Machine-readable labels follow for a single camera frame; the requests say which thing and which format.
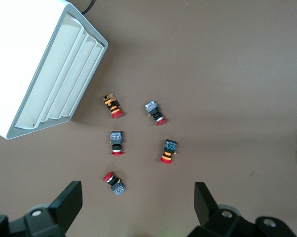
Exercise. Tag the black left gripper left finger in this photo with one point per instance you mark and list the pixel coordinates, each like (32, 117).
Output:
(59, 212)

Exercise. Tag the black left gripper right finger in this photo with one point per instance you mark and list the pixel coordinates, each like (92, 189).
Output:
(210, 214)

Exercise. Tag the red mushroom button blue block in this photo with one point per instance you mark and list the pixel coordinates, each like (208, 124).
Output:
(116, 140)
(116, 186)
(154, 111)

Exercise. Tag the red button orange-striped collar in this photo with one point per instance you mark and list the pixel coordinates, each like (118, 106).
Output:
(168, 148)

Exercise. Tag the red button orange contact block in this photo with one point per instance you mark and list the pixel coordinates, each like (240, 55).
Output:
(111, 106)

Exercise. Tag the white stepped storage bin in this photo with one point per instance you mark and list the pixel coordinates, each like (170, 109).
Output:
(27, 49)

